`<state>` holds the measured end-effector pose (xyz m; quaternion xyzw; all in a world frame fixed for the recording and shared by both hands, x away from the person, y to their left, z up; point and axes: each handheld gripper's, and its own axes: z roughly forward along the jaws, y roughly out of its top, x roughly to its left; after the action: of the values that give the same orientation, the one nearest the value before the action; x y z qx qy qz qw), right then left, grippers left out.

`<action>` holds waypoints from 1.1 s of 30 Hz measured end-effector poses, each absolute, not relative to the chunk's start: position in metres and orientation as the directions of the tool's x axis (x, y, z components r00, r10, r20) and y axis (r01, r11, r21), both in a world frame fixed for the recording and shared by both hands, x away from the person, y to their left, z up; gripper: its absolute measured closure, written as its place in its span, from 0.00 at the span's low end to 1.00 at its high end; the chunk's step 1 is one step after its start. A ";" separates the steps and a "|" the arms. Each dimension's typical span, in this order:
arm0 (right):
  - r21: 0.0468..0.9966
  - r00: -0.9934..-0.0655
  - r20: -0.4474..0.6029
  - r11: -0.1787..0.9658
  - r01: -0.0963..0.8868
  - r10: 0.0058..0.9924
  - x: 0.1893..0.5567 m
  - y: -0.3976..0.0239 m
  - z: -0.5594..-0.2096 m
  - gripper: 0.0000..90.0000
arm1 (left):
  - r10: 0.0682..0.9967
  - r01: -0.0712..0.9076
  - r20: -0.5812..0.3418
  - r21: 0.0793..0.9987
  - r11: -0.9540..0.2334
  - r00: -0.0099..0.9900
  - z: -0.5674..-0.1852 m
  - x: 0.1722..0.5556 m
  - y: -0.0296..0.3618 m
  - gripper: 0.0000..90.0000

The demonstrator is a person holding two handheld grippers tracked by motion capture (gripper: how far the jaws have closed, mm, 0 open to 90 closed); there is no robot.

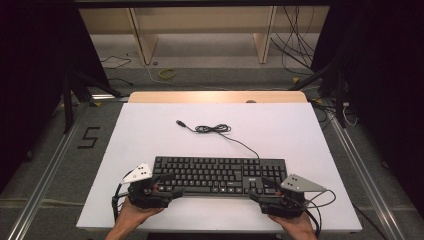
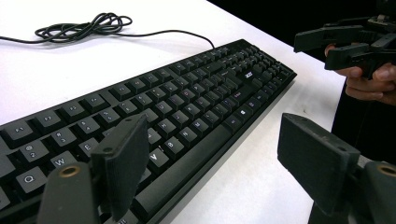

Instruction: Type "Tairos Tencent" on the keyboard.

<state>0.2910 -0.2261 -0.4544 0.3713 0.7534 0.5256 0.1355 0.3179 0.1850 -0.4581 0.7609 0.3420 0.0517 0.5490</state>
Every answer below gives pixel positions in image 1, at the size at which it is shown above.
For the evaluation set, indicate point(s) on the dark curtain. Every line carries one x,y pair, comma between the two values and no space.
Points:
33,83
383,83

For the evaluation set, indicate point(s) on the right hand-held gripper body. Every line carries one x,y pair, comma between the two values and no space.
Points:
296,182

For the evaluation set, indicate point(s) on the wooden shelf unit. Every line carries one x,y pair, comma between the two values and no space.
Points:
200,20

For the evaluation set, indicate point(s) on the black keyboard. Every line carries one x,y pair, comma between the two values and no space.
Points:
206,173

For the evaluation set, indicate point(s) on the wooden table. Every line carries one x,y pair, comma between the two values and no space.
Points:
200,97

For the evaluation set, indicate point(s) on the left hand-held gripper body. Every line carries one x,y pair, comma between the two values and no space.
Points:
140,173

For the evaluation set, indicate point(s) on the metal floor rail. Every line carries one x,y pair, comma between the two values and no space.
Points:
43,180
363,176

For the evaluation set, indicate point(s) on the white board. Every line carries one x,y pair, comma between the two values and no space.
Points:
266,133

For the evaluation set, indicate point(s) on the black tripod stand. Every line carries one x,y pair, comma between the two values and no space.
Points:
340,100
68,110

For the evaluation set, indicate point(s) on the small dark round object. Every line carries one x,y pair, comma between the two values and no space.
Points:
250,101

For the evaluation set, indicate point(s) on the person's left hand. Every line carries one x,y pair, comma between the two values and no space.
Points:
130,215

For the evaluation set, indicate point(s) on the yellow tape roll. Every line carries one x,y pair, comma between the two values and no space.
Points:
166,73

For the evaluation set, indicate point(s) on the person's right hand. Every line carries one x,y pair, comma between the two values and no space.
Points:
296,226

